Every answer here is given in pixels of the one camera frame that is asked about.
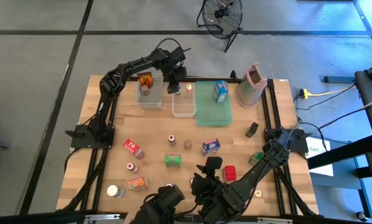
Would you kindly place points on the orange cereal box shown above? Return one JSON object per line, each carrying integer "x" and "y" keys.
{"x": 137, "y": 183}

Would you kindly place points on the white lid spice jar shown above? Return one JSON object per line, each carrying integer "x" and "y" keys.
{"x": 113, "y": 190}

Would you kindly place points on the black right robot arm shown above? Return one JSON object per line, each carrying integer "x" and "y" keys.
{"x": 254, "y": 174}

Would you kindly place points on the violet food colour bottle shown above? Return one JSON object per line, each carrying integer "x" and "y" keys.
{"x": 169, "y": 184}

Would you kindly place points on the glass jar brown spice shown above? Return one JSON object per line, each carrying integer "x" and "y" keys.
{"x": 188, "y": 143}

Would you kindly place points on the small glass spice jar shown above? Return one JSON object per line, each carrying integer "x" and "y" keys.
{"x": 145, "y": 90}

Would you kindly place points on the green spice jar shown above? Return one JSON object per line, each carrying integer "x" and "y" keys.
{"x": 254, "y": 158}

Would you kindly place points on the white paper sheet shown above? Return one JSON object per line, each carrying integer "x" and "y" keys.
{"x": 323, "y": 163}

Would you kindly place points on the yellow power strip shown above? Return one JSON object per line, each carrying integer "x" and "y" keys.
{"x": 305, "y": 93}

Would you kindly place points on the black floor fan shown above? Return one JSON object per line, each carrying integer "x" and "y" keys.
{"x": 218, "y": 13}

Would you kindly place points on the pink food colour bottle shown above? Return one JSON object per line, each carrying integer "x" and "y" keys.
{"x": 131, "y": 167}

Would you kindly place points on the dark green small box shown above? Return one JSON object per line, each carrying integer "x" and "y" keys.
{"x": 252, "y": 129}

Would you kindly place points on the green food colour bottle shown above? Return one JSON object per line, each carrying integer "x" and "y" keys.
{"x": 179, "y": 91}

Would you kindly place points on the black caster wheel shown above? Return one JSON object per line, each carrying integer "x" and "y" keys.
{"x": 361, "y": 216}

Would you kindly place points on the blue metal bar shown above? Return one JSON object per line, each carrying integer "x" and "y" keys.
{"x": 338, "y": 79}

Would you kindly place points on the translucent green plastic tray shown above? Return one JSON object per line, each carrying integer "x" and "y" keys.
{"x": 211, "y": 115}

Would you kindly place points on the red lid paprika tin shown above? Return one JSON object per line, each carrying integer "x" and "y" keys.
{"x": 230, "y": 173}

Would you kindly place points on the blue Frosted Flakes cereal box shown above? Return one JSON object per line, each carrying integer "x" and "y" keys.
{"x": 211, "y": 147}

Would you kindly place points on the orange taco seasoning packet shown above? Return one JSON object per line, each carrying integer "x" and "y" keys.
{"x": 145, "y": 80}

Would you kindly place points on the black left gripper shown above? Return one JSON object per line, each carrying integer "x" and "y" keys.
{"x": 176, "y": 74}

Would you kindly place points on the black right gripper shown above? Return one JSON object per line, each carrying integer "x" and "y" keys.
{"x": 209, "y": 186}

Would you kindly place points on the green Apple Jacks cereal box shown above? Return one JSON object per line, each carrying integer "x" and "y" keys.
{"x": 173, "y": 161}

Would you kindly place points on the silver metal bracket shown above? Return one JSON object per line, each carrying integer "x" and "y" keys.
{"x": 102, "y": 217}
{"x": 274, "y": 220}

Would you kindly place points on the clear plastic bin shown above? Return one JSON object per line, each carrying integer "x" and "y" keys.
{"x": 183, "y": 109}
{"x": 155, "y": 101}

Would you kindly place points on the yellow food colour bottle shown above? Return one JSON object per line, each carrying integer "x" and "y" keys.
{"x": 258, "y": 193}

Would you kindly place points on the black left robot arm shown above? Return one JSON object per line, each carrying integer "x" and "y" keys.
{"x": 103, "y": 102}

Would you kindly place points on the red Froot Loops cereal box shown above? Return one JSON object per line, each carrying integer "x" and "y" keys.
{"x": 131, "y": 147}

